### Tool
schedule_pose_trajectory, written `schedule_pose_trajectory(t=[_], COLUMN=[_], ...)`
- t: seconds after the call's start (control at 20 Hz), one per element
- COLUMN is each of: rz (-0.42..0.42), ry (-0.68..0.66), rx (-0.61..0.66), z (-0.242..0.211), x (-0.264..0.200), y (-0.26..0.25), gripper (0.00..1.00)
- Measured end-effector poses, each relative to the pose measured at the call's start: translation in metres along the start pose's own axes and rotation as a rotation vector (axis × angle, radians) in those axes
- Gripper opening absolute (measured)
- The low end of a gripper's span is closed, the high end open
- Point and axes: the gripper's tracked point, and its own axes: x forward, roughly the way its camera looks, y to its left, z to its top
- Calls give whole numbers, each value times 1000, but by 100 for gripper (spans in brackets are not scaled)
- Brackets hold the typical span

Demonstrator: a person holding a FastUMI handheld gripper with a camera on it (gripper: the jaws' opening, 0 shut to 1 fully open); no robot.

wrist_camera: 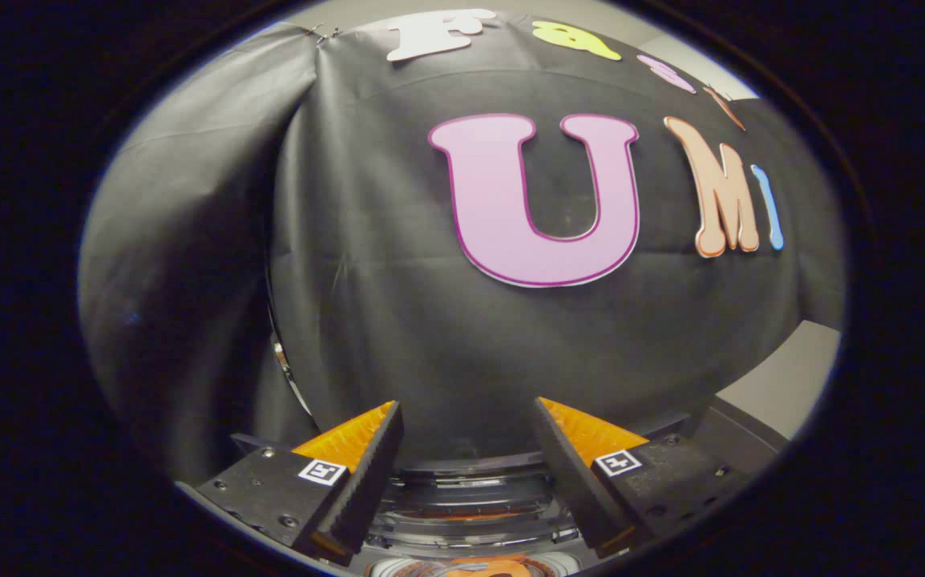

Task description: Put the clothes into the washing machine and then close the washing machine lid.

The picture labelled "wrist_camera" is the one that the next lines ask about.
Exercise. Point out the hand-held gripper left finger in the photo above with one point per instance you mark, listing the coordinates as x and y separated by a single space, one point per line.
366 481

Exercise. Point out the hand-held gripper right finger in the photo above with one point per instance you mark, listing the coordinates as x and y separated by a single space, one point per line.
571 481

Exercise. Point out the orange garment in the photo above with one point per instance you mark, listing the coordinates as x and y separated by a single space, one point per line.
486 570

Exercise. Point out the metal stand pole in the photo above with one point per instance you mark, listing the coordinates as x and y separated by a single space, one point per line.
280 361

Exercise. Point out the black backdrop cloth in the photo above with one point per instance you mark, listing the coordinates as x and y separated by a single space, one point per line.
398 320

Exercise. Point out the white cabinet with grey top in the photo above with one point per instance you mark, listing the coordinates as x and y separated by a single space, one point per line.
783 377

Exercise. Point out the small black clip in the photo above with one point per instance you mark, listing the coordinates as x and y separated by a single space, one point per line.
334 34

